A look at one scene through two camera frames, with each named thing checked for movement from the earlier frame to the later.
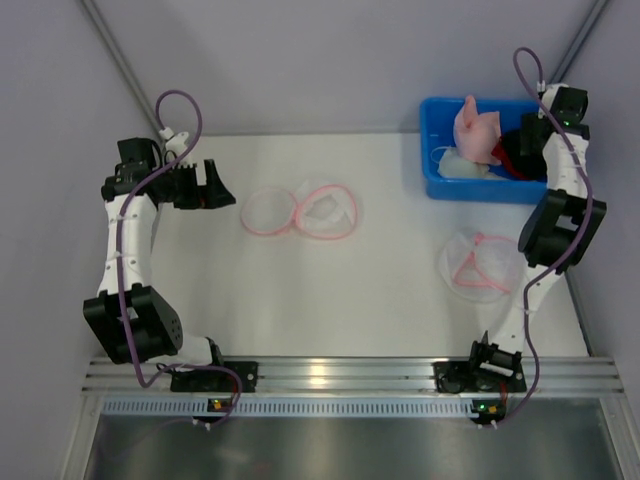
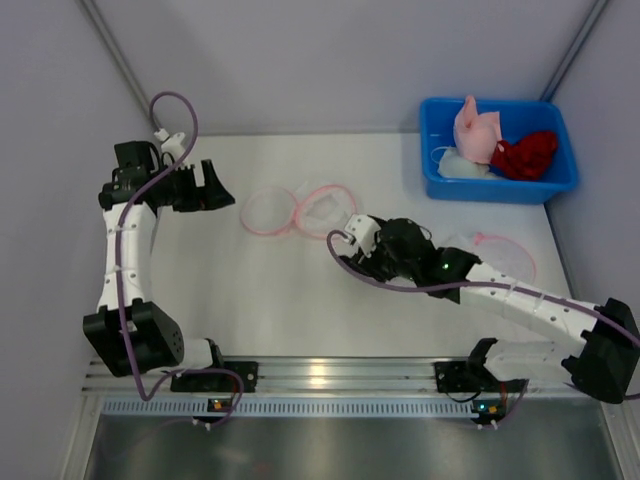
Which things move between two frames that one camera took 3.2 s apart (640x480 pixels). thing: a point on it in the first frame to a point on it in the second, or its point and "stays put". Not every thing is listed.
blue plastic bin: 437,129 stays put
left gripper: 201,193 stays put
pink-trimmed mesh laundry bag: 326,211 stays put
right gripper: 523,155 to 379,257
